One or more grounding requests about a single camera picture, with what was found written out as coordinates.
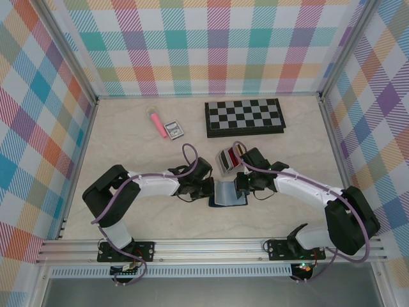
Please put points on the navy leather card holder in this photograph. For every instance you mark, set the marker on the navy leather card holder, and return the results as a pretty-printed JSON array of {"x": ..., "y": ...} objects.
[{"x": 230, "y": 198}]

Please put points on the black credit card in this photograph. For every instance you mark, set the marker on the black credit card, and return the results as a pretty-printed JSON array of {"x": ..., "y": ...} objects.
[{"x": 227, "y": 161}]

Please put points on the red credit card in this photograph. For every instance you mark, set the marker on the red credit card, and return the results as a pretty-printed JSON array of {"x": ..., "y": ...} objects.
[{"x": 234, "y": 158}]

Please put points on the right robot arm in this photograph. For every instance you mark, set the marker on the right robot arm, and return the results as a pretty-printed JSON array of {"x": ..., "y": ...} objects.
[{"x": 303, "y": 188}]

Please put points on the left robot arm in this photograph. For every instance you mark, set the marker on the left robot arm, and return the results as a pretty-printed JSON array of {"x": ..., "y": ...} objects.
[{"x": 153, "y": 185}]

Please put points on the gold credit card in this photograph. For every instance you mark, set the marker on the gold credit card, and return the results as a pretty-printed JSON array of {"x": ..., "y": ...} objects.
[{"x": 240, "y": 149}]

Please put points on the blue playing card box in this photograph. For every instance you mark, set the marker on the blue playing card box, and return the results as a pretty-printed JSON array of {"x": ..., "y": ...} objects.
[{"x": 174, "y": 129}]

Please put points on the black grey chessboard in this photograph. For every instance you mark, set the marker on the black grey chessboard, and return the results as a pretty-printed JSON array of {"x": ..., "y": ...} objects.
[{"x": 244, "y": 116}]

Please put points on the pink toy microphone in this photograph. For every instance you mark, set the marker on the pink toy microphone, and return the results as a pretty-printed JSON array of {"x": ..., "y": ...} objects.
[{"x": 156, "y": 123}]

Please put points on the right controller board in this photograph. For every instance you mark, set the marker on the right controller board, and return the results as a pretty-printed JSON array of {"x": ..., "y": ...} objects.
[{"x": 303, "y": 268}]

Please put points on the controller board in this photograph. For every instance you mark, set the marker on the controller board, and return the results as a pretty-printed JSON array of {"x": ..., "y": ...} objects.
[
  {"x": 303, "y": 268},
  {"x": 126, "y": 270}
]

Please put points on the left controller board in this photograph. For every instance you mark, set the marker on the left controller board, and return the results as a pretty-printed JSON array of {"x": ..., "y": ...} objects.
[{"x": 126, "y": 270}]

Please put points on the aluminium mounting rail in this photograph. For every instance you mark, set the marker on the aluminium mounting rail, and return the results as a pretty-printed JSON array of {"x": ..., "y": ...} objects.
[{"x": 207, "y": 247}]

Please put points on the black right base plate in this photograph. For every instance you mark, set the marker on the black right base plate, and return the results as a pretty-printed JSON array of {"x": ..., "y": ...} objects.
[{"x": 278, "y": 249}]

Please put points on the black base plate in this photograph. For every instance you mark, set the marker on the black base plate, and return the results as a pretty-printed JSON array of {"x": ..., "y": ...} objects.
[
  {"x": 143, "y": 251},
  {"x": 278, "y": 249}
]

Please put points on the aluminium table side rail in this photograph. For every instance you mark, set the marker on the aluminium table side rail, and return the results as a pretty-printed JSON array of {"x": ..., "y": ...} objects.
[
  {"x": 338, "y": 153},
  {"x": 78, "y": 172}
]

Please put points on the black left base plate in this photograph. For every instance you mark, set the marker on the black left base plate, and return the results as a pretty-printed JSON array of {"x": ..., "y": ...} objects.
[{"x": 143, "y": 251}]

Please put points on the aluminium table back rail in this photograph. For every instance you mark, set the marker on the aluminium table back rail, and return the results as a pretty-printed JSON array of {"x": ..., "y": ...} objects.
[{"x": 207, "y": 96}]

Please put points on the aluminium frame post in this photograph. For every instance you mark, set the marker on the aluminium frame post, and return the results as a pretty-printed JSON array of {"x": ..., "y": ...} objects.
[
  {"x": 67, "y": 54},
  {"x": 348, "y": 48}
]

